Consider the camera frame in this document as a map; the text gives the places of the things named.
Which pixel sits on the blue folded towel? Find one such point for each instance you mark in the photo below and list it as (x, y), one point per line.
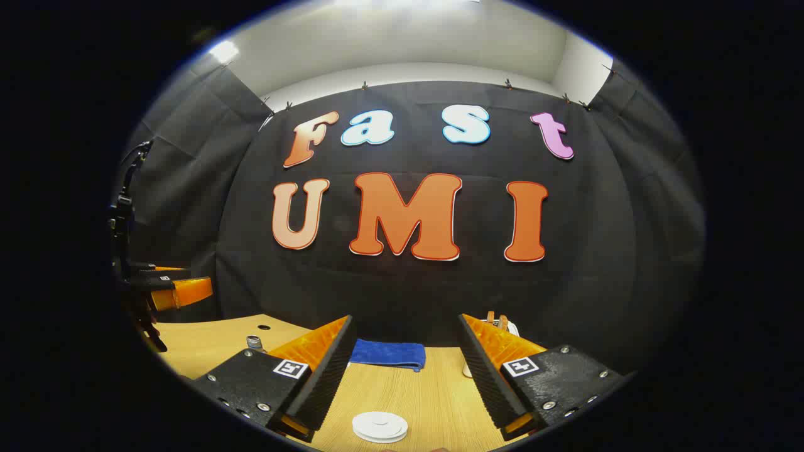
(389, 353)

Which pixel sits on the black backdrop cloth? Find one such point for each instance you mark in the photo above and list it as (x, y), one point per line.
(408, 295)

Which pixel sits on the cream white toaster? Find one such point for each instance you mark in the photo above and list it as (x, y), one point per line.
(512, 329)

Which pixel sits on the white saucer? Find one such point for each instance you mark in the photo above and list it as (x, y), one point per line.
(384, 441)

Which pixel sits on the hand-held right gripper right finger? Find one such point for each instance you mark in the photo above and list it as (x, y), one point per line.
(487, 376)

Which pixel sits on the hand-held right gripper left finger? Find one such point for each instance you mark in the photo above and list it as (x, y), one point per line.
(326, 376)

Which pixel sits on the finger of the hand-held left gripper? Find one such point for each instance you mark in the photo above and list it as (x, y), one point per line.
(157, 274)
(182, 294)

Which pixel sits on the silver water bottle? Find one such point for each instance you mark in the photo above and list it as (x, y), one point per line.
(254, 343)

